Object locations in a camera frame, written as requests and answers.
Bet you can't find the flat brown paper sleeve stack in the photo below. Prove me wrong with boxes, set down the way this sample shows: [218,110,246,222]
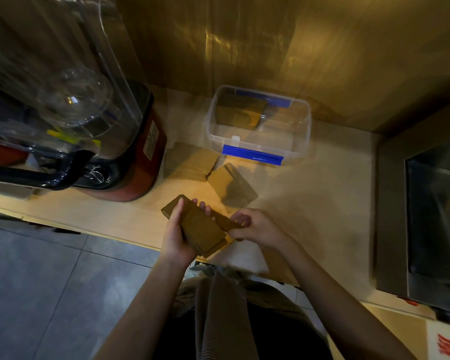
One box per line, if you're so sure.
[163,141,222,183]

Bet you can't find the brown ribbed sweater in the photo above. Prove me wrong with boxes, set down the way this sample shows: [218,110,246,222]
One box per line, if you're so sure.
[153,265,329,360]

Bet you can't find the red blender base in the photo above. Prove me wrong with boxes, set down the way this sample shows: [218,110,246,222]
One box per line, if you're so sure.
[69,81,169,203]

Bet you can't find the clear blender jar lid cap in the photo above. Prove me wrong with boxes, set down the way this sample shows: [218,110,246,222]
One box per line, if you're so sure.
[37,67,114,129]

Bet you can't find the black blender cover handle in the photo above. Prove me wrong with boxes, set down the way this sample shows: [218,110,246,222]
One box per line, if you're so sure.
[0,149,106,192]

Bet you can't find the steel sink basin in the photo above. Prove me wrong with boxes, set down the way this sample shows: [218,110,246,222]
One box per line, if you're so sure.
[374,100,450,317]

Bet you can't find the clear plastic box blue clips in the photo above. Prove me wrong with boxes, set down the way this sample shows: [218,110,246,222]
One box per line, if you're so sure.
[204,84,312,166]

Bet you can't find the person's right forearm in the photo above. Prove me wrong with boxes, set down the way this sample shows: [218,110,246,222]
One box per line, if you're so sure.
[281,238,419,360]

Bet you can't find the person's left forearm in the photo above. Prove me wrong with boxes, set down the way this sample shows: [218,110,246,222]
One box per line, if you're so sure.
[93,255,198,360]

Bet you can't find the white paper red print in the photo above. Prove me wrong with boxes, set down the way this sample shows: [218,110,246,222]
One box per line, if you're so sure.
[424,318,450,360]

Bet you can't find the brown paper sleeve bundle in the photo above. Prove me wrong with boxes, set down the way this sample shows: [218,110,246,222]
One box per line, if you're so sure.
[161,194,245,259]

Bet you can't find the person's right hand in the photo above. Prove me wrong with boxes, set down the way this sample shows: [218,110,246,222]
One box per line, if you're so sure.
[228,208,298,253]

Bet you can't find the boxed brown paper sleeve stack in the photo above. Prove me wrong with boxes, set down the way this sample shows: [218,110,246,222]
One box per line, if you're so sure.
[215,94,269,131]

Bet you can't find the person's left hand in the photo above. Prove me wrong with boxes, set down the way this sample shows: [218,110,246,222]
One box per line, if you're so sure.
[160,198,215,267]

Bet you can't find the tilted brown paper sleeve stack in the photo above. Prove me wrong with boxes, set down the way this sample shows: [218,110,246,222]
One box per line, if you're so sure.
[207,163,259,208]

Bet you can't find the black trousers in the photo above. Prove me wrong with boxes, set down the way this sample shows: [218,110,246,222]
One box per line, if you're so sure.
[244,301,334,360]

